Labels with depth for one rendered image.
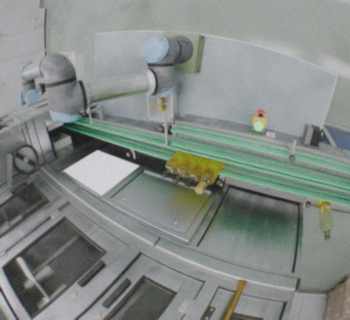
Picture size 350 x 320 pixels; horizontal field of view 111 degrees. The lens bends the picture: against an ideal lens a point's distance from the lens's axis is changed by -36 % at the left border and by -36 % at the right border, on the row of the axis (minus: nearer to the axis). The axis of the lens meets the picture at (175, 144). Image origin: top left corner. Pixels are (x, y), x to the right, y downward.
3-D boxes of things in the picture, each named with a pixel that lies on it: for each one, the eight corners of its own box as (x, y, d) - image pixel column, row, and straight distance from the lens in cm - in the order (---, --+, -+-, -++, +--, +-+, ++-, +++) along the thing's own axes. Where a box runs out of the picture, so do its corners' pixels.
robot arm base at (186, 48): (170, 32, 100) (158, 31, 92) (196, 39, 92) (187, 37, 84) (164, 59, 101) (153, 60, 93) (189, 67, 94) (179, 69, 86)
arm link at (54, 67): (49, 48, 59) (15, 66, 105) (53, 83, 59) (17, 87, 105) (80, 42, 65) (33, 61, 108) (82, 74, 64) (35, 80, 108)
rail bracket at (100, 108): (107, 117, 151) (84, 128, 139) (104, 97, 147) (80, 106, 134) (110, 118, 147) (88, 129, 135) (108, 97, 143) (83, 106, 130)
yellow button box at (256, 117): (253, 125, 99) (250, 130, 92) (254, 111, 97) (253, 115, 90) (265, 128, 99) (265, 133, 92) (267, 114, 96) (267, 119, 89)
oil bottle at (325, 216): (317, 202, 108) (319, 240, 91) (323, 195, 106) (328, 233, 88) (323, 206, 111) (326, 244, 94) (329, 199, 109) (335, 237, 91)
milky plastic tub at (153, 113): (155, 115, 120) (148, 119, 114) (154, 80, 115) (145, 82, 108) (180, 119, 111) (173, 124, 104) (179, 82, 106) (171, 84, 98)
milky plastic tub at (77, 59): (69, 50, 133) (58, 53, 129) (87, 50, 114) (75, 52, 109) (69, 75, 135) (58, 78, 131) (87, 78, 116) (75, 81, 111)
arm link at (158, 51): (180, 36, 85) (162, 34, 74) (180, 65, 85) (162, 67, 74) (158, 37, 92) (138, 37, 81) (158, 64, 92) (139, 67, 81)
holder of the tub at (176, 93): (157, 123, 122) (150, 127, 116) (155, 80, 115) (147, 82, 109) (180, 127, 114) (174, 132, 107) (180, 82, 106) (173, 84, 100)
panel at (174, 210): (98, 152, 142) (62, 174, 129) (97, 148, 141) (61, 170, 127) (218, 194, 96) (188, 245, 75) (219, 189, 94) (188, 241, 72)
